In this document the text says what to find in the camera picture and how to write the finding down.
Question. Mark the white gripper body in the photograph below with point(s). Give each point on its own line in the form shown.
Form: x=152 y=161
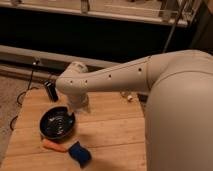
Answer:
x=78 y=101

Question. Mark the black ceramic bowl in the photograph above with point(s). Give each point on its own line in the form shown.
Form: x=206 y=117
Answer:
x=57 y=123

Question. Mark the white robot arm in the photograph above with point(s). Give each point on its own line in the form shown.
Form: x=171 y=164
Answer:
x=179 y=108

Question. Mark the black rectangular box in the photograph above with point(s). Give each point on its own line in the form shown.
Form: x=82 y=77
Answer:
x=51 y=91

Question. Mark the blue sponge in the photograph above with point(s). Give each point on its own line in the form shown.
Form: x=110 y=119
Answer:
x=79 y=154

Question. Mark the white small bottle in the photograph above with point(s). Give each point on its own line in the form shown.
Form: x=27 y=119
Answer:
x=127 y=96

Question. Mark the orange carrot toy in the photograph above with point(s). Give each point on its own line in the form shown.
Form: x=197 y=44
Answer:
x=54 y=146

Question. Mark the dark cabinet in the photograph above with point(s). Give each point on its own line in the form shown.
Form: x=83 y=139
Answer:
x=203 y=37

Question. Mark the metal diagonal pole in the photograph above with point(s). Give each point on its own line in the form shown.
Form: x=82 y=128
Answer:
x=178 y=16

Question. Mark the grey metal rail beam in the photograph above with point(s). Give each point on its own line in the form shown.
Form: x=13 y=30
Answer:
x=48 y=59

